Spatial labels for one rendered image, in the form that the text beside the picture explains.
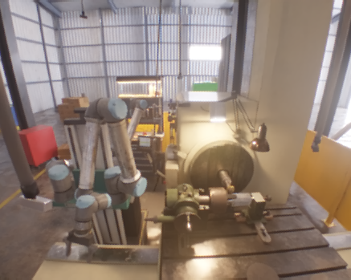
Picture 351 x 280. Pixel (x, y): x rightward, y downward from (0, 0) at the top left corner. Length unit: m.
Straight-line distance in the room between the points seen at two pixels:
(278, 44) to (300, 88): 0.41
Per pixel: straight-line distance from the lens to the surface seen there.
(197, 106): 1.40
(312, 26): 1.77
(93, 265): 1.75
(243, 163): 1.57
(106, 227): 2.15
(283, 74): 1.63
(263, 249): 1.47
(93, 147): 1.14
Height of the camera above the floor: 2.10
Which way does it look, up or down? 21 degrees down
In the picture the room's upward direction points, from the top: straight up
